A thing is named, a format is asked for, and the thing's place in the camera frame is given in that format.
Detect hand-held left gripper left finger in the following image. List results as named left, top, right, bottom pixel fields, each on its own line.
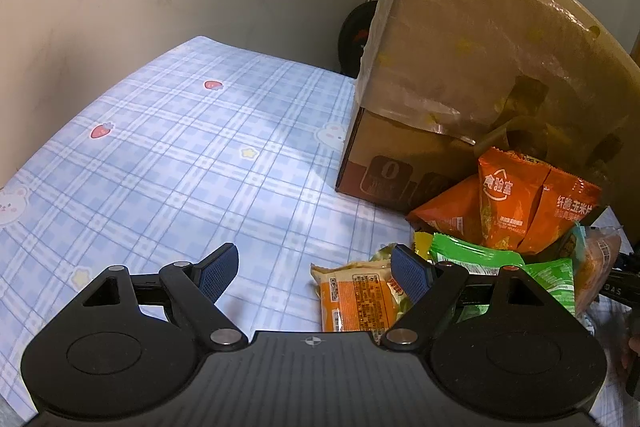
left=75, top=243, right=249, bottom=353

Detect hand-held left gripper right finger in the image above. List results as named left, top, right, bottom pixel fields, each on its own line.
left=382, top=244, right=551, bottom=353

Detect orange yellow snack packet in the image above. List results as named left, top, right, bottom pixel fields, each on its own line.
left=310, top=259, right=413, bottom=334

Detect cardboard box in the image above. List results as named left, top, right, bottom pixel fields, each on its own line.
left=335, top=0, right=640, bottom=218

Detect orange triangular snack packet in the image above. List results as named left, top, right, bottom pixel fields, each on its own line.
left=477, top=147, right=552, bottom=253
left=517, top=167, right=603, bottom=255
left=406, top=174, right=483, bottom=248

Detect person's right hand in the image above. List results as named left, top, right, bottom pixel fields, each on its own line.
left=617, top=341, right=640, bottom=382

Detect clear wrapped bread packet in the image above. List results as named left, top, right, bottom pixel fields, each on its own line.
left=575, top=229, right=622, bottom=315

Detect green snack packet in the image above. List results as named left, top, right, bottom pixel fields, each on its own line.
left=430, top=232, right=526, bottom=268
left=525, top=258, right=577, bottom=315

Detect blue plaid tablecloth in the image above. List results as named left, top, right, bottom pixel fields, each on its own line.
left=0, top=36, right=640, bottom=427

